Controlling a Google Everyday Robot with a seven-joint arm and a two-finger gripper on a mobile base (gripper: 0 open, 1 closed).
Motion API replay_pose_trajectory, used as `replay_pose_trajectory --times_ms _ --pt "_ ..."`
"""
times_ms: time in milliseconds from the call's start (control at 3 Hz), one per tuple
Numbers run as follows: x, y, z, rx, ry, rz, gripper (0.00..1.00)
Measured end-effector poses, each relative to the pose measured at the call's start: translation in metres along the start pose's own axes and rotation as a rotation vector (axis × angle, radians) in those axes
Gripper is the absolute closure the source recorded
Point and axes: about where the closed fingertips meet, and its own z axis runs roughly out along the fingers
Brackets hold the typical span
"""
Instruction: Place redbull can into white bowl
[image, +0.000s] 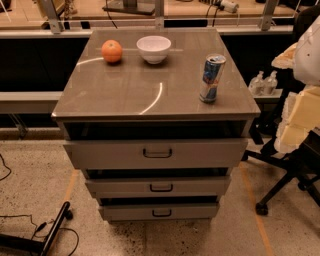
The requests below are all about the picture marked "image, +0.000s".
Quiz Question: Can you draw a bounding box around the orange fruit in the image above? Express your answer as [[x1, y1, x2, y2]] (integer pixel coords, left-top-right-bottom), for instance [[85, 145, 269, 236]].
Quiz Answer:
[[101, 40, 123, 63]]

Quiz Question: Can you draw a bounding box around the clear bottle right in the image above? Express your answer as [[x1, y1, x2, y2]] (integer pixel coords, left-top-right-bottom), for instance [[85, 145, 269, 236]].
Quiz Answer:
[[263, 71, 278, 95]]

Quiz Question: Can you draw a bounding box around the bottom drawer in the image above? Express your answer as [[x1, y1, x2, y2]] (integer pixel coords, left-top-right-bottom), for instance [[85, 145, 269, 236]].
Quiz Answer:
[[99, 203, 219, 222]]

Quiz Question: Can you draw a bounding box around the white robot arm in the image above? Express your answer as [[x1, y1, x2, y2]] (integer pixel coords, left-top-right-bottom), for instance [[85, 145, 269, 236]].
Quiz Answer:
[[272, 17, 320, 153]]

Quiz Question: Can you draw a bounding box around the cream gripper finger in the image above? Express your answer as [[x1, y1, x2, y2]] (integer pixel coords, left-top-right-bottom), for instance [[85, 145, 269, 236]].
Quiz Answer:
[[274, 85, 320, 153], [271, 43, 297, 69]]

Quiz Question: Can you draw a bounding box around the clear bottle left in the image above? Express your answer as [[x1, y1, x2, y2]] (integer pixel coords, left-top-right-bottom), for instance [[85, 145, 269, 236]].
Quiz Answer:
[[249, 71, 264, 96]]

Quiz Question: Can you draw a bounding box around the black stand on floor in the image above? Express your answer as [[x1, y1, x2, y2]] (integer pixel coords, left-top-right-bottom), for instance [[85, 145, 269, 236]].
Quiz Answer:
[[0, 201, 74, 256]]

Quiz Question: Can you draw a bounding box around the black office chair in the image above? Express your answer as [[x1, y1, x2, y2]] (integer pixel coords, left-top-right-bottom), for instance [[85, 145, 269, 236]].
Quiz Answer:
[[244, 5, 320, 215]]

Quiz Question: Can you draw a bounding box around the black floor cable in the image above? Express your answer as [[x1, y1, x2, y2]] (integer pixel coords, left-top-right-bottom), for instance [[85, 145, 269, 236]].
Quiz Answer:
[[0, 153, 80, 256]]

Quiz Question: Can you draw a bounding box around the clear bottle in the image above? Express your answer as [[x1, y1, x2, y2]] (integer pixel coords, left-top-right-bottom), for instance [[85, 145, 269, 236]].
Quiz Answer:
[[263, 71, 278, 95], [249, 71, 264, 96]]

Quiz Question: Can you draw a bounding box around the top drawer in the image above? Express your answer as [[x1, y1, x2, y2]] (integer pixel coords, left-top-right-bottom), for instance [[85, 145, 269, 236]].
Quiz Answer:
[[64, 138, 248, 170]]

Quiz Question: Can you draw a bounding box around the grey metal bench rail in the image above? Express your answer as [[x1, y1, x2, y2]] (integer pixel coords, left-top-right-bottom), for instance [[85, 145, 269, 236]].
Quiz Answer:
[[0, 92, 62, 114]]

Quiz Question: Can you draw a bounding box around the grey drawer cabinet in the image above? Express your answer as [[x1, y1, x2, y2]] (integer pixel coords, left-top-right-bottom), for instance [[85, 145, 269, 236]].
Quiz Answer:
[[52, 29, 260, 207]]

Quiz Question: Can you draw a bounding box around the white bowl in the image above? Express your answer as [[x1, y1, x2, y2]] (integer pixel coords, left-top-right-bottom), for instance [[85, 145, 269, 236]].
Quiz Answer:
[[136, 36, 171, 64]]

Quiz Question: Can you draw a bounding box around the redbull can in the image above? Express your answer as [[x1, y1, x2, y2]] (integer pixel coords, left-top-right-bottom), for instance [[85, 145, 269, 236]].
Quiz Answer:
[[200, 53, 226, 103]]

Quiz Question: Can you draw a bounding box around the middle drawer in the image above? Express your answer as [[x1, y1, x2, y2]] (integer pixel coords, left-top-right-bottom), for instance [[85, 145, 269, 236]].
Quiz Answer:
[[86, 176, 231, 198]]

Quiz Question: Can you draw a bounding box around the drawer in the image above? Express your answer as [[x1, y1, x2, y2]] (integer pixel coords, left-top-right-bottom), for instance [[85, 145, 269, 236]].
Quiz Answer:
[[64, 138, 248, 170], [99, 203, 219, 222], [86, 176, 231, 198]]

